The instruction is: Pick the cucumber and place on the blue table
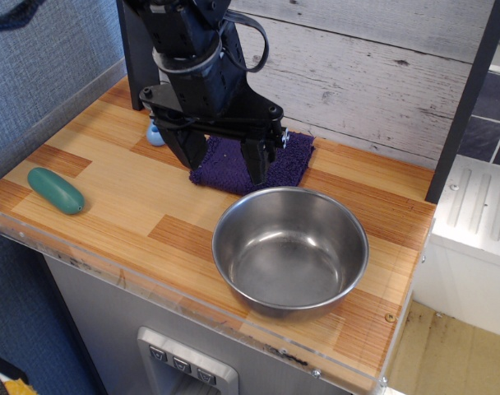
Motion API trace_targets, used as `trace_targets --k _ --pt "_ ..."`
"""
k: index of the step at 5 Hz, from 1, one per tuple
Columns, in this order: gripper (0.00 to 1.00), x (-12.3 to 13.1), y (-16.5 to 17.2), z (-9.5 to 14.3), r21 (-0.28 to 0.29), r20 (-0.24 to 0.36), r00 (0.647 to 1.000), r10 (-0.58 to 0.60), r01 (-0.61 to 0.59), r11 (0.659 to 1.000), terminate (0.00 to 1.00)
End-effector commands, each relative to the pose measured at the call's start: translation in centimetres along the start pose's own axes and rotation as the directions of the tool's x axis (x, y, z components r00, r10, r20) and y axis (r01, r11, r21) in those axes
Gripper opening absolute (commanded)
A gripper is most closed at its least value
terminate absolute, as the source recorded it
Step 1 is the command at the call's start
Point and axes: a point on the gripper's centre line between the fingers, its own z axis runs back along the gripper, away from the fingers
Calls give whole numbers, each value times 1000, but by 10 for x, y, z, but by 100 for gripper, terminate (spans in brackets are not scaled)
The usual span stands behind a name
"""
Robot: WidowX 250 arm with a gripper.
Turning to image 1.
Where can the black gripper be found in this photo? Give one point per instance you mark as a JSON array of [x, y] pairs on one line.
[[216, 100]]

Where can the green toy cucumber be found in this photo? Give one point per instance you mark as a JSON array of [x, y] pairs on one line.
[[56, 190]]

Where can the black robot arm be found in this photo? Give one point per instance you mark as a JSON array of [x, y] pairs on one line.
[[196, 45]]

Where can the purple chenille cloth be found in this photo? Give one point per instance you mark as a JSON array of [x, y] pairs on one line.
[[224, 168]]

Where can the blue grey toy spoon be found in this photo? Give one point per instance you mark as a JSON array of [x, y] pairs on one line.
[[153, 135]]

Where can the stainless steel bowl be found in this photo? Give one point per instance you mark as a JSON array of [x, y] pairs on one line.
[[290, 252]]

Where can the silver button panel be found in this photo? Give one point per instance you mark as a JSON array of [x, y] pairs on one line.
[[174, 368]]

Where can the clear acrylic edge guard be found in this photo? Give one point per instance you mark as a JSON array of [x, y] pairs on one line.
[[114, 286]]

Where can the black left frame post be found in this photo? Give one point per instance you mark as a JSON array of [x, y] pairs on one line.
[[137, 47]]

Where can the black frame post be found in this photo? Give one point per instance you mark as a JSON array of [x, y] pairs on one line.
[[137, 47], [473, 86]]

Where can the black right frame post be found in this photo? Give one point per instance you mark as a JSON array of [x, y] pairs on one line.
[[473, 86]]

